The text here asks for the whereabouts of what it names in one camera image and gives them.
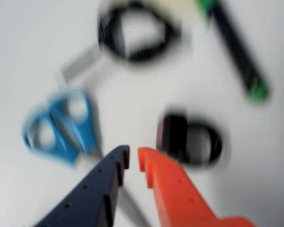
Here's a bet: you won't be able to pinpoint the black ring strap gadget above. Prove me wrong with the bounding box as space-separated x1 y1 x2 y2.
156 108 224 166

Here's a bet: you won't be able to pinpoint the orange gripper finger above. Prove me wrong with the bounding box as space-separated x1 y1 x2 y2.
137 147 257 227

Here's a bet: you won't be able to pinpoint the navy gripper finger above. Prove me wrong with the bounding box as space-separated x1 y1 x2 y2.
34 145 130 227

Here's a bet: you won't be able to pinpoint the blue handled scissors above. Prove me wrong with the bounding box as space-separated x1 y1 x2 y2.
22 86 152 227

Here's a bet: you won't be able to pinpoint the beige masking tape rectangle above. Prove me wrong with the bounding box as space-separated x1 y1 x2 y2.
142 0 201 12

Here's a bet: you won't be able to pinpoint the black cable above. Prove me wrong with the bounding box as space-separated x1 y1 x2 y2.
55 1 182 83

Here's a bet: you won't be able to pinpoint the black marker with green cap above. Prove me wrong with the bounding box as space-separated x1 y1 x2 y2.
196 0 270 105

